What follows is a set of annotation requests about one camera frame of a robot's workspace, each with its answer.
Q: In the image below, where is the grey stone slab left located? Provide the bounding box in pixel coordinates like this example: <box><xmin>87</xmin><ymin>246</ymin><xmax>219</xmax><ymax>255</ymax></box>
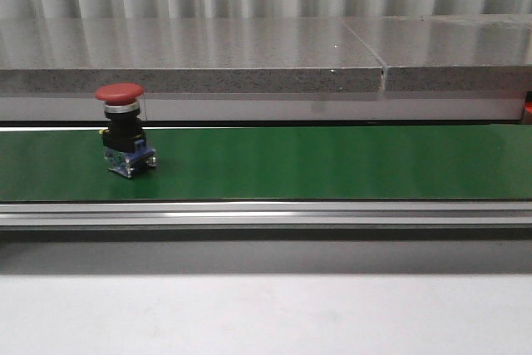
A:
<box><xmin>1</xmin><ymin>18</ymin><xmax>382</xmax><ymax>96</ymax></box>

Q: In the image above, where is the grey stone slab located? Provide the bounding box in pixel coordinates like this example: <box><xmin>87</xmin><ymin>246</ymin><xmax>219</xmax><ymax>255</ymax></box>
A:
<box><xmin>344</xmin><ymin>15</ymin><xmax>531</xmax><ymax>95</ymax></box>
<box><xmin>1</xmin><ymin>18</ymin><xmax>382</xmax><ymax>96</ymax></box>

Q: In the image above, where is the red mushroom push button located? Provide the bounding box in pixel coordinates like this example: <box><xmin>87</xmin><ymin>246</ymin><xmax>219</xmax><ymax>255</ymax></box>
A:
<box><xmin>95</xmin><ymin>82</ymin><xmax>157</xmax><ymax>179</ymax></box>

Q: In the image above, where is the green conveyor belt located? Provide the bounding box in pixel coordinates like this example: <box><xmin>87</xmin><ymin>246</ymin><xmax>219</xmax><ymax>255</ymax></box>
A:
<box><xmin>1</xmin><ymin>125</ymin><xmax>531</xmax><ymax>202</ymax></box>

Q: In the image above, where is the grey stone slab right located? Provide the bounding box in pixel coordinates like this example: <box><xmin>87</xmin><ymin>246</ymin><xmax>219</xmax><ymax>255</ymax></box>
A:
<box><xmin>344</xmin><ymin>15</ymin><xmax>531</xmax><ymax>95</ymax></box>

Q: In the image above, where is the red orange plate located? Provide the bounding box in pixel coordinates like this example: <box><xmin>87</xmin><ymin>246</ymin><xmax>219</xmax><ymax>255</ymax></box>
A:
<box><xmin>520</xmin><ymin>91</ymin><xmax>532</xmax><ymax>125</ymax></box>

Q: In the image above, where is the aluminium conveyor frame rail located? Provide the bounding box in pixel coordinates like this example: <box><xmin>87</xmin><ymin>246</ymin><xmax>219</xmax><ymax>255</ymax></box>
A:
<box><xmin>1</xmin><ymin>200</ymin><xmax>531</xmax><ymax>230</ymax></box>

